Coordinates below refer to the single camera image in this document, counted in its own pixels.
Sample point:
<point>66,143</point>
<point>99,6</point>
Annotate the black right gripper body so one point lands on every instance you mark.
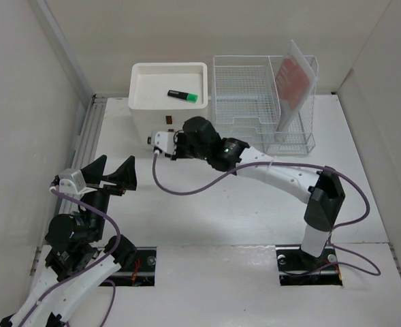
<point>184,148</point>

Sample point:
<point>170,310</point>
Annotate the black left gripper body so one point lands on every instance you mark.
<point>101,198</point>

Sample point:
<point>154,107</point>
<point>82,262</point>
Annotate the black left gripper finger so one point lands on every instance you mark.
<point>93,173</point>
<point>125,175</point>

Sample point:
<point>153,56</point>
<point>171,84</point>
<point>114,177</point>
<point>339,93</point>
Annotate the green cap black highlighter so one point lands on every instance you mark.
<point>189,97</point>

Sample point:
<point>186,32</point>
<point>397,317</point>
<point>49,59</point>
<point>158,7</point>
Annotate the white three-drawer storage box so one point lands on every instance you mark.
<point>162,96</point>

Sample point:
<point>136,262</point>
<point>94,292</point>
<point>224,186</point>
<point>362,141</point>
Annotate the red booklet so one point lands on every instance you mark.
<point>295,81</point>

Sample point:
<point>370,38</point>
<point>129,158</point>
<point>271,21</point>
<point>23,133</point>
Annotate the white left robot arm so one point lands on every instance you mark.
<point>86,246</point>

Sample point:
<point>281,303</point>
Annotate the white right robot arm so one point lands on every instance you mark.
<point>319,189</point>

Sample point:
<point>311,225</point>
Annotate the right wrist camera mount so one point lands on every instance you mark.
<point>163,141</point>

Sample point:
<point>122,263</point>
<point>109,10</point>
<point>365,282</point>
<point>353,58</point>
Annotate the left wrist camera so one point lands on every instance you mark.
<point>71,181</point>

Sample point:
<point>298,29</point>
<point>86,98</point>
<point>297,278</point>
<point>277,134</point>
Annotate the aluminium frame rail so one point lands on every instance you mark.
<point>44,136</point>

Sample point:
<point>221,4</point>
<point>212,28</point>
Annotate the white wire mesh organizer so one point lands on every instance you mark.
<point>245,106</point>

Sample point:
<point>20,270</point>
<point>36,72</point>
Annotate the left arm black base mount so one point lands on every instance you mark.
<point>141,273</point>

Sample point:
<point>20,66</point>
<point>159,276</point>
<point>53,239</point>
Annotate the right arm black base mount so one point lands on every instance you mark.
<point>297,268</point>

